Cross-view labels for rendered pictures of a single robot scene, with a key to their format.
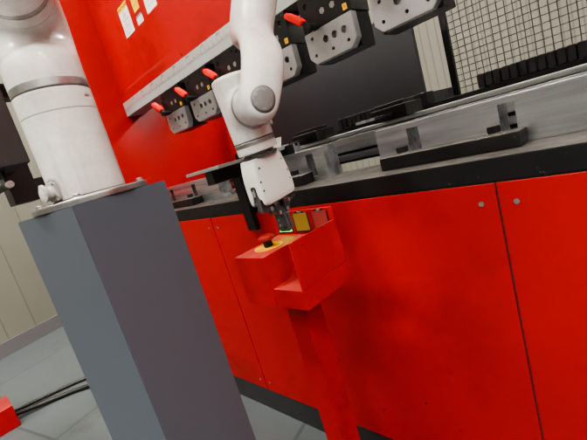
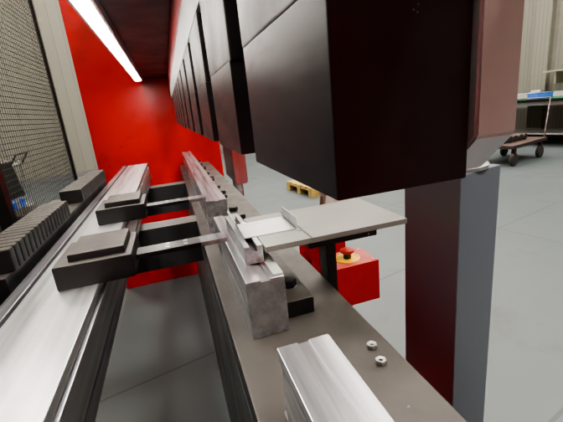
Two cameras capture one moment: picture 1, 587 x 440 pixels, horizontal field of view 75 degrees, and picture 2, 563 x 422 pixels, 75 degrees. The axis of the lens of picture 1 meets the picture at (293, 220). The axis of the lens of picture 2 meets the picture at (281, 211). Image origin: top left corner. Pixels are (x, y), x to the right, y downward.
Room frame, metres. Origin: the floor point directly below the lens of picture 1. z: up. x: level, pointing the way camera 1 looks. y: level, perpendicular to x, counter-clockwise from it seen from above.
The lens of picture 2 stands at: (1.83, 0.36, 1.21)
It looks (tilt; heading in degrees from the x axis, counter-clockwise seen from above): 16 degrees down; 207
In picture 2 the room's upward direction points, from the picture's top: 6 degrees counter-clockwise
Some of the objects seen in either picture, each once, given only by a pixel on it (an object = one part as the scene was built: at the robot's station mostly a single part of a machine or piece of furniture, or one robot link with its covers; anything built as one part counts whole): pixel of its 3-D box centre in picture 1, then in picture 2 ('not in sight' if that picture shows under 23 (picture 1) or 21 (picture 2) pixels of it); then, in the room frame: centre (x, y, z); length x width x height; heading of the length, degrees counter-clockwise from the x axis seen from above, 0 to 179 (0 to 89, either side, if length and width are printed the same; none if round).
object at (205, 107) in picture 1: (209, 93); (257, 64); (1.46, 0.16, 1.26); 0.15 x 0.09 x 0.17; 43
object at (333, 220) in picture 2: (236, 161); (319, 220); (1.20, 0.12, 1.00); 0.26 x 0.18 x 0.01; 133
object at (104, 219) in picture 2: (383, 113); (154, 201); (1.15, -0.35, 1.01); 0.26 x 0.12 x 0.05; 133
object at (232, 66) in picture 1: (241, 75); (228, 82); (1.32, 0.03, 1.26); 0.15 x 0.09 x 0.17; 43
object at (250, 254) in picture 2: (276, 153); (242, 236); (1.28, -0.01, 0.99); 0.20 x 0.03 x 0.03; 43
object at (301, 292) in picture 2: (274, 184); (274, 272); (1.23, 0.03, 0.89); 0.30 x 0.05 x 0.03; 43
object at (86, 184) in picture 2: (569, 53); (86, 184); (1.01, -0.81, 1.02); 0.44 x 0.06 x 0.04; 43
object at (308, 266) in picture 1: (288, 256); (337, 262); (0.87, 0.04, 0.75); 0.20 x 0.16 x 0.18; 45
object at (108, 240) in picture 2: (300, 138); (148, 245); (1.41, -0.11, 1.01); 0.26 x 0.12 x 0.05; 133
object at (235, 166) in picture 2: not in sight; (235, 163); (1.30, 0.01, 1.13); 0.10 x 0.02 x 0.10; 43
